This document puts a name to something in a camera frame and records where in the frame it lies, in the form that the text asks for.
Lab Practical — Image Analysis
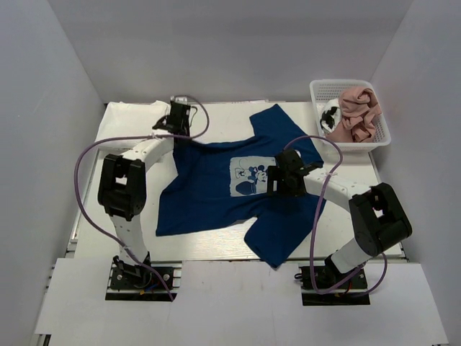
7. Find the pink t shirt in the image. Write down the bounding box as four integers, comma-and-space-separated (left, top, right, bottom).
326, 86, 382, 143

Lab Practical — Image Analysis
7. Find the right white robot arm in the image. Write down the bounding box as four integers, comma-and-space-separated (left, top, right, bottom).
267, 149, 413, 288

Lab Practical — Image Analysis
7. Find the blue t shirt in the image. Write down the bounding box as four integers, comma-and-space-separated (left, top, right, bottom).
156, 105, 326, 268

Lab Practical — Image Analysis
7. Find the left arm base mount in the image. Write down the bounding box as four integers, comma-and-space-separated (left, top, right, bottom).
105, 263, 182, 303

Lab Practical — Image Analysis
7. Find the white black printed t shirt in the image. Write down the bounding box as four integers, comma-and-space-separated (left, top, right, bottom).
320, 99, 343, 142

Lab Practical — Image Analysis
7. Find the white t shirt stack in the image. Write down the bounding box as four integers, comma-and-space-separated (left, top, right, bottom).
95, 101, 174, 153

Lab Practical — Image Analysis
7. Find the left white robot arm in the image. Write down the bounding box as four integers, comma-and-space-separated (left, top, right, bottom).
97, 96, 193, 288

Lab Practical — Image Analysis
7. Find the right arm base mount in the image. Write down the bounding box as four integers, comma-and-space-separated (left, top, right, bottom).
294, 262, 370, 307

